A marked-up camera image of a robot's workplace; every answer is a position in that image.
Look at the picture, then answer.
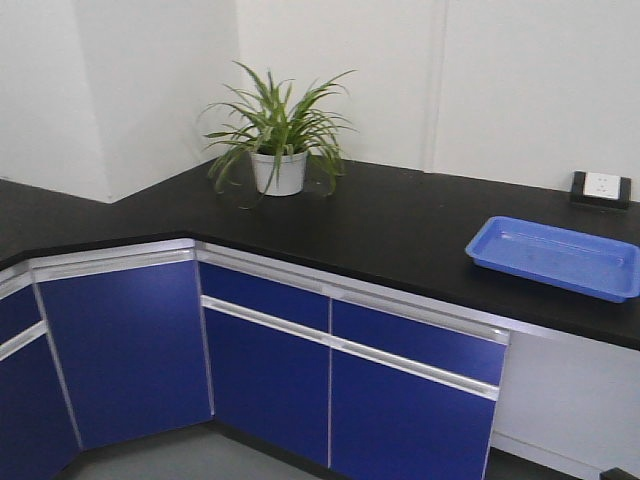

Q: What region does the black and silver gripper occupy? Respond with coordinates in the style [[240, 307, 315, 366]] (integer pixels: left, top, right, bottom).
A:
[[599, 467, 631, 480]]

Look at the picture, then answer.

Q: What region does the blue plastic tray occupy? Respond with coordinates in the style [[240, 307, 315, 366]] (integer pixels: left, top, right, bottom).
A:
[[465, 216, 639, 303]]

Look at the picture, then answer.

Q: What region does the blue right drawer front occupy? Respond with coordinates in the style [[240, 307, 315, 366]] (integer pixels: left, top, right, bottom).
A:
[[332, 300, 506, 385]]

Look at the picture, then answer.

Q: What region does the blue right cabinet door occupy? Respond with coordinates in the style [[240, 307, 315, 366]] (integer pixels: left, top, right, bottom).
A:
[[331, 352, 495, 479]]

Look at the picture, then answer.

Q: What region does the white socket in black box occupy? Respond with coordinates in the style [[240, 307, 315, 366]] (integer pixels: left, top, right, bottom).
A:
[[569, 171, 632, 210]]

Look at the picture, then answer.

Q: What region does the blue left cabinet door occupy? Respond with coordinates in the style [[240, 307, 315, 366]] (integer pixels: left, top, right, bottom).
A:
[[205, 310, 329, 466]]

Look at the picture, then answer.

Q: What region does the blue left drawer front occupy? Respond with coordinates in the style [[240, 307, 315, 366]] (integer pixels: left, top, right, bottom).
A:
[[198, 262, 329, 332]]

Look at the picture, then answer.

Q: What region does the white plant pot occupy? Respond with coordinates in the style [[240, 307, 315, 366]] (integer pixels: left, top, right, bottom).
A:
[[251, 152, 308, 197]]

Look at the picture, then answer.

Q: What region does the green spider plant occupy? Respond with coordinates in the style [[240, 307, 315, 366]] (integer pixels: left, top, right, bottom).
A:
[[201, 62, 354, 197]]

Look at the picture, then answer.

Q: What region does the blue corner cabinet door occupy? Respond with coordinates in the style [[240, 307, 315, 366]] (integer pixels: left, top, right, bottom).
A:
[[39, 261, 211, 449]]

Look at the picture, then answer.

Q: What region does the blue far-left cabinet door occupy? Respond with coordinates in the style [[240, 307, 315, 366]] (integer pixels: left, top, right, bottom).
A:
[[1, 337, 79, 479]]

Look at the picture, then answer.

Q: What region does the blue far-left drawer front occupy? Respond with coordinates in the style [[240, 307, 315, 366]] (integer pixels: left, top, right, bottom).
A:
[[0, 286, 41, 343]]

